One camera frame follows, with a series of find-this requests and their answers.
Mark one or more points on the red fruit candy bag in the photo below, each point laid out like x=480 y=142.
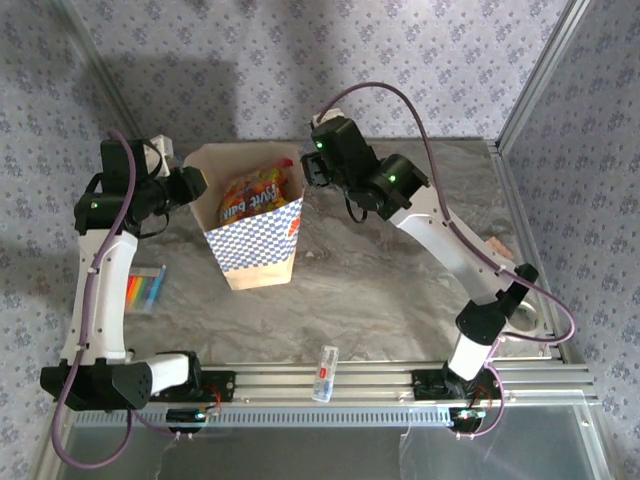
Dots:
x=250 y=195

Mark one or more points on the brown blue checked paper bag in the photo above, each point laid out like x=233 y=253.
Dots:
x=250 y=250

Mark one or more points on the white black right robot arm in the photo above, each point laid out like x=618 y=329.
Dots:
x=450 y=245

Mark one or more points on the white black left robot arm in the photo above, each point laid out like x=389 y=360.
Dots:
x=102 y=295

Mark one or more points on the rainbow crayon pack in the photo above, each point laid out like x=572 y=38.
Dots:
x=147 y=292

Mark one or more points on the small clear plastic box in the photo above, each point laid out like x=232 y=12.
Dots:
x=325 y=372

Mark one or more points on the black left controller board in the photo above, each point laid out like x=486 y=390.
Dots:
x=185 y=416

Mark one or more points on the black controller board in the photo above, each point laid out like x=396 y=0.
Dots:
x=467 y=419
x=185 y=416

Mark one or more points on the clear tape roll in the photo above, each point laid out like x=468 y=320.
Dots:
x=538 y=320

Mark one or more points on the grey metal panel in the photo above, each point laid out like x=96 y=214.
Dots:
x=350 y=455

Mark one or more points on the black right controller board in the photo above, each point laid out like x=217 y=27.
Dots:
x=467 y=419

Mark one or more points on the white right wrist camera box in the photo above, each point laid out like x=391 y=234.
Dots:
x=327 y=117

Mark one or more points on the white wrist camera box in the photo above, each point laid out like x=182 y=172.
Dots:
x=162 y=152
x=327 y=117

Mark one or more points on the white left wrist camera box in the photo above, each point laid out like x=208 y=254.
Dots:
x=162 y=152

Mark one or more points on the aluminium frame post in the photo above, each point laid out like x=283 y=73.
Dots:
x=542 y=75
x=103 y=75

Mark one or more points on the aluminium table side rail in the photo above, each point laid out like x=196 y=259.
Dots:
x=515 y=200

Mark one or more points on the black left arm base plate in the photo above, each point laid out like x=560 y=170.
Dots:
x=227 y=385

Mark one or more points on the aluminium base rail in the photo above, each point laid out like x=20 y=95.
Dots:
x=370 y=382

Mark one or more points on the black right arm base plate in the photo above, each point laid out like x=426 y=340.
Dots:
x=424 y=387

